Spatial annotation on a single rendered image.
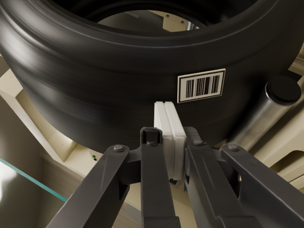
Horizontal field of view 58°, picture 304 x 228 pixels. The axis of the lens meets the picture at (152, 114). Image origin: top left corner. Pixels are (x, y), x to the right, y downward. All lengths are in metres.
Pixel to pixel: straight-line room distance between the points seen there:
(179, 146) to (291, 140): 0.27
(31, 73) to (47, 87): 0.03
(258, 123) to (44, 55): 0.32
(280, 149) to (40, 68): 0.35
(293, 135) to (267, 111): 0.05
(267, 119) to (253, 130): 0.04
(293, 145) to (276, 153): 0.04
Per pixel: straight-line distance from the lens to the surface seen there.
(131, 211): 5.31
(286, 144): 0.42
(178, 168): 0.17
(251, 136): 0.48
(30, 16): 0.42
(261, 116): 0.42
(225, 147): 0.16
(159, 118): 0.18
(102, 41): 0.36
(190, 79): 0.34
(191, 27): 1.04
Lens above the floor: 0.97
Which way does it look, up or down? 11 degrees up
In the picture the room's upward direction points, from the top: 63 degrees counter-clockwise
